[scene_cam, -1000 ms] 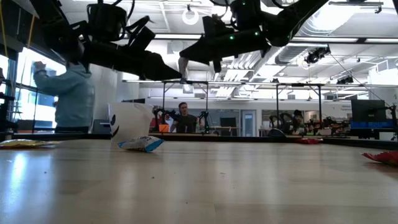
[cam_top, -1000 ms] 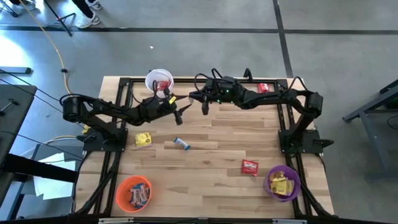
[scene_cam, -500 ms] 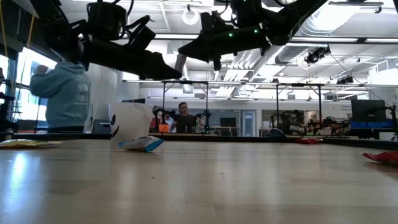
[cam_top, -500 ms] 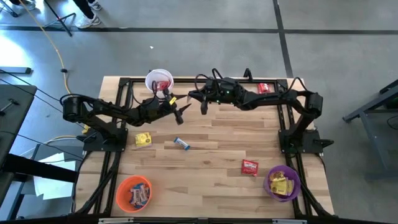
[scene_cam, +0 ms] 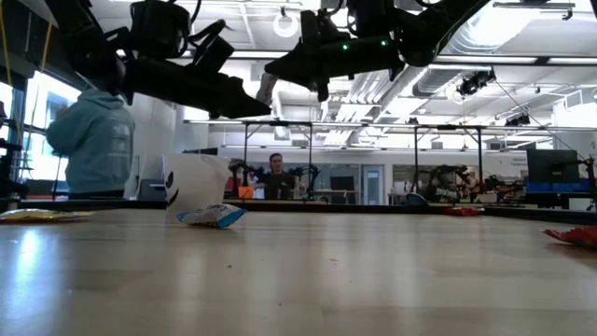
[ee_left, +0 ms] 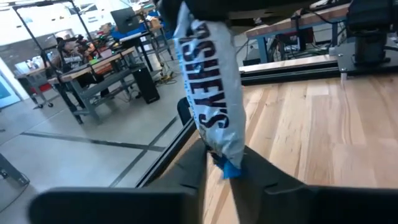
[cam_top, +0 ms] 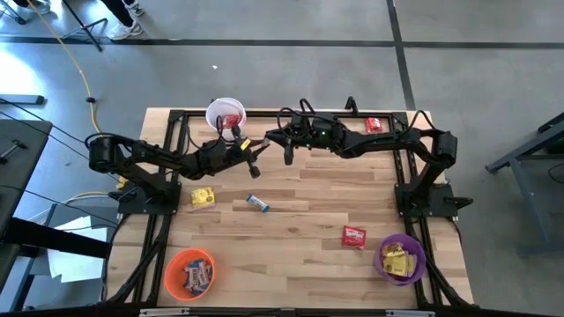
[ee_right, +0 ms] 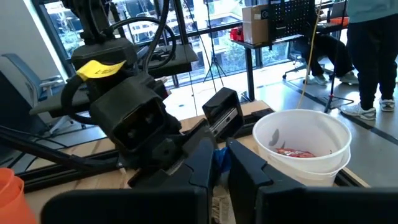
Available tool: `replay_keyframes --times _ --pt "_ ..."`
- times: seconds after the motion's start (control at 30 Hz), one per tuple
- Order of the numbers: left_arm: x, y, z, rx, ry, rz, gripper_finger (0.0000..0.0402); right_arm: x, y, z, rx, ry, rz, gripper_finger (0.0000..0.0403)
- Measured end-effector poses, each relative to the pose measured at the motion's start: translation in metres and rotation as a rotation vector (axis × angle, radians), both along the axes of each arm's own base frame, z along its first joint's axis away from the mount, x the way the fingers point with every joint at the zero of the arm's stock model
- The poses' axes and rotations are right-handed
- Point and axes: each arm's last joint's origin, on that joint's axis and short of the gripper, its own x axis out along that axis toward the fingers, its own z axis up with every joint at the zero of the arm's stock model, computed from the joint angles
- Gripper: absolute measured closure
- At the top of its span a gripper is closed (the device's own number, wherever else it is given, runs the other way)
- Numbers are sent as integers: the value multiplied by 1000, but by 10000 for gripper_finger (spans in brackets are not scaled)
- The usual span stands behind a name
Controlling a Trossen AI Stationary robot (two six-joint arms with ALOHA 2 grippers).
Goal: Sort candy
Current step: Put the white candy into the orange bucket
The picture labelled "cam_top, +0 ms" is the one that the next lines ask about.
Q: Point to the purple plastic bucket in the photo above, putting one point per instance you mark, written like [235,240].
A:
[398,282]

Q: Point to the red Skittles candy packet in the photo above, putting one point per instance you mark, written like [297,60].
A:
[228,120]
[374,125]
[353,238]

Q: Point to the black table crossbeam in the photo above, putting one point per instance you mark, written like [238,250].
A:
[53,240]

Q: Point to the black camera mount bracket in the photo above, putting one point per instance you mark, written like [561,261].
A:
[351,105]

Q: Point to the silver frame bracket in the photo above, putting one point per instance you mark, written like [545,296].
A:
[410,313]
[164,312]

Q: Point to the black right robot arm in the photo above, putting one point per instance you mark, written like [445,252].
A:
[396,141]

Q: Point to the black tripod stand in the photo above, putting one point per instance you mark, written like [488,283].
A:
[17,18]
[88,37]

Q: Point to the grey floor bar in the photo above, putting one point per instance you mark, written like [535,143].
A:
[22,99]

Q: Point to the orange plastic bucket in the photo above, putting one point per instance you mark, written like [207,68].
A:
[174,282]

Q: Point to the dark grey side table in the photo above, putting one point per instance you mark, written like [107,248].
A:
[26,176]

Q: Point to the dark grey metal cart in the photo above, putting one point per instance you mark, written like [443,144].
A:
[524,152]

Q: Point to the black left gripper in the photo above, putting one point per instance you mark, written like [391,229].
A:
[229,154]

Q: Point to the white paper sheets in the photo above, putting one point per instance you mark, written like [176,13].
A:
[75,264]

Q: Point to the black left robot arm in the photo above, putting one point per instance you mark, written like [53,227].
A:
[145,154]

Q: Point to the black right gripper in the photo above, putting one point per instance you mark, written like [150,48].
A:
[313,132]

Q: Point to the white bucket with black face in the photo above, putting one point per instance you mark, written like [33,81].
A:
[225,133]

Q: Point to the yellow tape tag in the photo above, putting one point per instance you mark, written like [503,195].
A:
[245,143]

